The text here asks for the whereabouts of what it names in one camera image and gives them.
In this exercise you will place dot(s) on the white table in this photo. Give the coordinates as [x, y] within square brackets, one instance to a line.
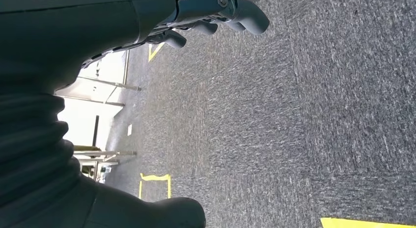
[97, 67]
[107, 153]

